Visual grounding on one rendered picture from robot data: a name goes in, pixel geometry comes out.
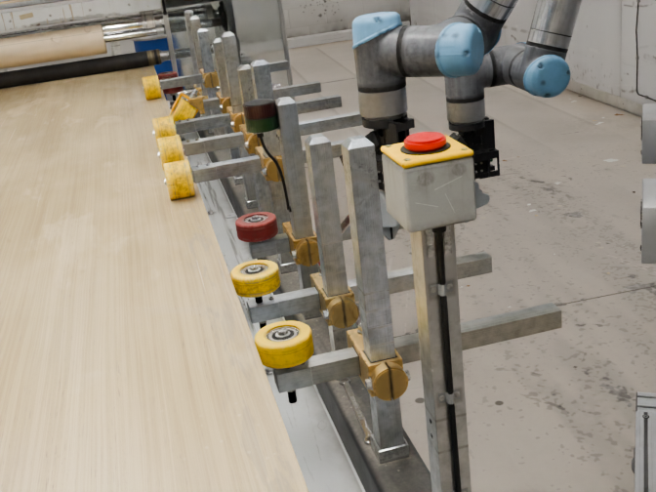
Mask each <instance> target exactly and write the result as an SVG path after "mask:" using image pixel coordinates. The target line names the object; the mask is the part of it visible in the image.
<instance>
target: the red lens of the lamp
mask: <svg viewBox="0 0 656 492"><path fill-rule="evenodd" d="M242 106H243V112H244V118H247V119H260V118H266V117H271V116H273V115H275V114H276V113H277V109H276V102H275V100H273V102H272V103H270V104H265V105H260V106H244V105H242Z"/></svg>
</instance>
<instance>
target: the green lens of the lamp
mask: <svg viewBox="0 0 656 492"><path fill-rule="evenodd" d="M245 125H246V131H247V132H249V133H261V132H267V131H271V130H274V129H277V128H278V127H279V124H278V117H277V113H276V115H275V116H274V117H271V118H268V119H263V120H247V119H246V118H245Z"/></svg>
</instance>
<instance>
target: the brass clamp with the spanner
mask: <svg viewBox="0 0 656 492"><path fill-rule="evenodd" d="M282 228H283V233H286V234H287V236H288V237H289V244H290V251H291V252H289V253H290V254H291V256H292V258H293V259H294V261H295V263H296V265H300V264H302V265H303V266H306V267H310V265H312V266H314V265H316V264H317V263H318V262H319V261H320V260H319V252H318V245H317V237H316V233H315V231H313V236H308V237H303V238H298V239H296V238H295V236H294V234H293V232H292V226H291V224H290V222H286V223H282Z"/></svg>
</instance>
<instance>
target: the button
mask: <svg viewBox="0 0 656 492"><path fill-rule="evenodd" d="M445 145H446V137H445V136H444V135H443V134H441V133H438V132H422V133H416V134H412V135H410V136H408V137H407V138H406V139H405V140H404V147H405V148H407V149H408V150H410V151H415V152H426V151H433V150H438V149H440V148H443V147H444V146H445Z"/></svg>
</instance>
